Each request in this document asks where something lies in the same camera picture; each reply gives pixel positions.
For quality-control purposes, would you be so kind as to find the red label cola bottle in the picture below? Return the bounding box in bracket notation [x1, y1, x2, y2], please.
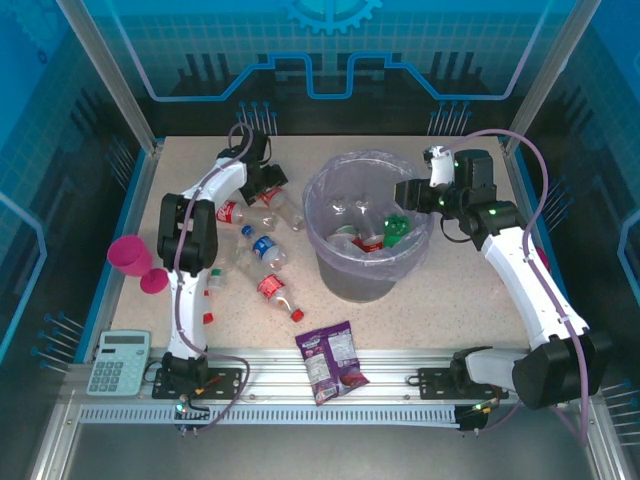
[254, 187, 307, 233]
[216, 199, 279, 232]

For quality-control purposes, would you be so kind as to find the clear crushed plastic bottle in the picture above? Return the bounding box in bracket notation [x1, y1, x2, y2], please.
[218, 235, 262, 282]
[349, 198, 382, 240]

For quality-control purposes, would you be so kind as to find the blue label cola bottle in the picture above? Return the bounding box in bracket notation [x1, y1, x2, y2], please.
[240, 224, 290, 270]

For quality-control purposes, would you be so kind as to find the cola bottle with red cap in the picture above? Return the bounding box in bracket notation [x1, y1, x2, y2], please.
[255, 273, 307, 323]

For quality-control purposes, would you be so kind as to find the grey mesh waste bin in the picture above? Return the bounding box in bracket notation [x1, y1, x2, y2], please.
[303, 149, 435, 303]

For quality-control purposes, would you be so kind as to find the small red label bottle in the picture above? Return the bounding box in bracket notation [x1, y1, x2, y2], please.
[349, 234, 385, 254]

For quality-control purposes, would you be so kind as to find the green label plastic bottle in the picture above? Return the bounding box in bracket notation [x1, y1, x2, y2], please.
[326, 224, 359, 251]

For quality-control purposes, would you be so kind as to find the pink plastic goblet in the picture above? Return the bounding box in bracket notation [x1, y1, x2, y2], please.
[106, 233, 170, 296]

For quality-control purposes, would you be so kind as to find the aluminium front beam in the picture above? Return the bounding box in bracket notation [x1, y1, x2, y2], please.
[64, 346, 540, 407]

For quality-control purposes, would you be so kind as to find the purple snack bag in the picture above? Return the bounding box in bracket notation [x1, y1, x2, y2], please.
[294, 320, 372, 407]

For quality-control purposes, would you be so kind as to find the light blue calculator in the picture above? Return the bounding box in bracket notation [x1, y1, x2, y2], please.
[86, 329, 153, 398]

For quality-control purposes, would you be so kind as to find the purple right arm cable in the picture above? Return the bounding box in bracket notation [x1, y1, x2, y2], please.
[439, 128, 592, 448]

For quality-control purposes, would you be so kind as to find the aluminium frame post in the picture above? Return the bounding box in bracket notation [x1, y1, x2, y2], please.
[501, 0, 604, 154]
[55, 0, 164, 154]

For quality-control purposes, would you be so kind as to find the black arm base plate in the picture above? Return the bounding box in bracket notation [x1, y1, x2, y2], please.
[151, 366, 245, 402]
[416, 365, 507, 402]

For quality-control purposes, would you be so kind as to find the white slotted cable duct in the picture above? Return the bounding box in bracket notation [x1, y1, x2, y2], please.
[78, 403, 464, 428]

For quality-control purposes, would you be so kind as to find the black cable connector block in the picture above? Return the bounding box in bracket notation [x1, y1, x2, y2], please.
[172, 392, 213, 438]
[453, 399, 503, 438]

